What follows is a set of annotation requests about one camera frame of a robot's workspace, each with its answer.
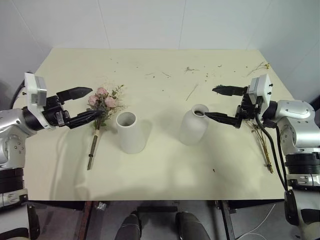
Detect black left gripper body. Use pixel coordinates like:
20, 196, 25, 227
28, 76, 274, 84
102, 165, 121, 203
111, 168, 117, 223
41, 93, 72, 129

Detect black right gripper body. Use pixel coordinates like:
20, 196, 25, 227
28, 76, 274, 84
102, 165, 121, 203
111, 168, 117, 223
235, 85, 263, 124

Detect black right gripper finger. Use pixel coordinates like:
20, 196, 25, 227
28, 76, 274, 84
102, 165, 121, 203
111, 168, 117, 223
211, 84, 245, 98
203, 111, 243, 130

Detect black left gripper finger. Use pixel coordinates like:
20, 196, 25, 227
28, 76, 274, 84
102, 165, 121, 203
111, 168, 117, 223
56, 86, 94, 102
66, 109, 104, 130

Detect white bottle-shaped vase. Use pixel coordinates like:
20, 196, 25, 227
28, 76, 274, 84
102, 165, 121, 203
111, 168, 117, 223
178, 103, 211, 146

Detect white wide-mouth cylinder vase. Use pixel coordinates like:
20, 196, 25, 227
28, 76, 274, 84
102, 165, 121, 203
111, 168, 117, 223
115, 110, 147, 155

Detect pink rose bouquet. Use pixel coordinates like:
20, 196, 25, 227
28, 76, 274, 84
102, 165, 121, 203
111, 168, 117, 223
86, 84, 126, 172

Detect pale dried straw stem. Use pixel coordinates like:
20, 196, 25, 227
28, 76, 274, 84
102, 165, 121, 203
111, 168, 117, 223
185, 83, 200, 102

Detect dried plant stems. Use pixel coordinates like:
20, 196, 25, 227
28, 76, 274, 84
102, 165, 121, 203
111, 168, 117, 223
243, 119, 275, 175

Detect loose yellow dried flower sprig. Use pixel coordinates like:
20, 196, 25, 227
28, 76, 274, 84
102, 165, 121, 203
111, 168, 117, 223
246, 60, 272, 77

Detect rusty metal table leg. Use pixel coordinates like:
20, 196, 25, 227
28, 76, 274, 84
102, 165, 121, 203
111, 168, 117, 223
75, 200, 98, 240
219, 199, 238, 240

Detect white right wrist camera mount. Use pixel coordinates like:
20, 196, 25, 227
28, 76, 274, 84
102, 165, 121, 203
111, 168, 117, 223
249, 73, 273, 108

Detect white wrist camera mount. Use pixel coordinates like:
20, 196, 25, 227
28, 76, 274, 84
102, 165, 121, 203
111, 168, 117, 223
249, 73, 273, 108
24, 72, 48, 112

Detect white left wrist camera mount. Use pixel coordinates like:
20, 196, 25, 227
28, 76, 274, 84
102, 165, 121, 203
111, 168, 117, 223
24, 72, 48, 112

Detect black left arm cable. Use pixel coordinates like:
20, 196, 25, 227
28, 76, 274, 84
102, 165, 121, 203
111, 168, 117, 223
10, 80, 27, 109

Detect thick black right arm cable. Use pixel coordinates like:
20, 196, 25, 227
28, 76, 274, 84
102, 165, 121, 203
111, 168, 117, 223
254, 109, 288, 192

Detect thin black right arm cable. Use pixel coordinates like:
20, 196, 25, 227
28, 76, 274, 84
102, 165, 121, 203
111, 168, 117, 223
274, 123, 290, 191

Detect thin white floor cable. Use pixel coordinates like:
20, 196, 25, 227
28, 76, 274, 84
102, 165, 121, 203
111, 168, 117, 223
243, 203, 277, 240

